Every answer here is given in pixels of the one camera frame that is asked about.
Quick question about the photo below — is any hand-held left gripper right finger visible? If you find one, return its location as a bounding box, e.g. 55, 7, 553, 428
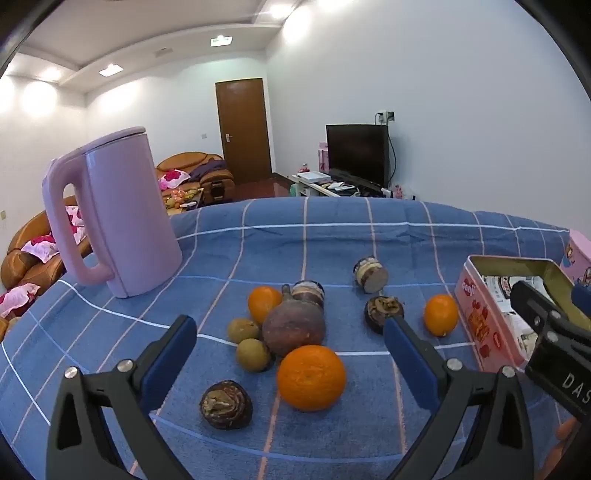
383, 318, 536, 480

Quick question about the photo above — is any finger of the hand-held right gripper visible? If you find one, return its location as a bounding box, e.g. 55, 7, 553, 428
510, 280, 591, 357
571, 282, 591, 320

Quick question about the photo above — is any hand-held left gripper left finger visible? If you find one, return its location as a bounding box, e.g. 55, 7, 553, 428
46, 315, 198, 480

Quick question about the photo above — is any pink metal tin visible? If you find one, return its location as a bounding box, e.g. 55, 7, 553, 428
455, 255, 578, 374

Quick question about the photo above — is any small orange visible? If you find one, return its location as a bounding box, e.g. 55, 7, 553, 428
248, 286, 283, 326
424, 294, 459, 337

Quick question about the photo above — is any brown kiwi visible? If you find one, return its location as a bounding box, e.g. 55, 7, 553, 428
236, 338, 272, 373
227, 318, 262, 344

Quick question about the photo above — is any large orange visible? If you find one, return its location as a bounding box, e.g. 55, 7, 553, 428
277, 344, 347, 412

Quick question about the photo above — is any purple-brown round fruit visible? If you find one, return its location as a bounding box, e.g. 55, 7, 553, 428
262, 285, 327, 358

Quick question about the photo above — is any person's right hand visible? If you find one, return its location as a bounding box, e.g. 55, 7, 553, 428
556, 421, 581, 459

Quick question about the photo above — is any printed paper lining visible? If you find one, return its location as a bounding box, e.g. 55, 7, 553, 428
481, 274, 546, 357

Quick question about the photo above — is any pink cartoon cup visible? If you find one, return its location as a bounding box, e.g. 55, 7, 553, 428
560, 229, 591, 285

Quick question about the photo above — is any pink electric kettle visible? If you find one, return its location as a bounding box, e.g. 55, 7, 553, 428
41, 127, 184, 299

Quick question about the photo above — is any cluttered coffee table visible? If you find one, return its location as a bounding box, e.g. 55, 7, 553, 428
163, 187, 205, 216

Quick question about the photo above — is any blue checked cloth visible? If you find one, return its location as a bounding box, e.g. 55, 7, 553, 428
0, 198, 591, 480

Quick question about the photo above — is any pink floral pillow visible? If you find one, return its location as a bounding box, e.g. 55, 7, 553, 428
65, 205, 88, 243
0, 283, 41, 319
21, 233, 61, 264
157, 169, 191, 190

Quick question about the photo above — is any orange leather sofa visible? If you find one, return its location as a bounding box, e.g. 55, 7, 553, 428
0, 196, 95, 343

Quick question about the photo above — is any purple cloth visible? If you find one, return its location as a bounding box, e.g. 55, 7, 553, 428
189, 159, 228, 182

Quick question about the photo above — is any white television stand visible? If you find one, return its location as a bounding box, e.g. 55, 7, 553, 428
291, 173, 385, 199

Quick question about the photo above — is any black television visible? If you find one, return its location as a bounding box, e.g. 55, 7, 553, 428
326, 124, 390, 188

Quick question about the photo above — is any brown wooden door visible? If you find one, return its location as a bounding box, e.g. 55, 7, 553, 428
215, 78, 272, 186

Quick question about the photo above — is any black power cable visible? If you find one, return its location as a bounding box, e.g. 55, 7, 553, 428
389, 122, 400, 186

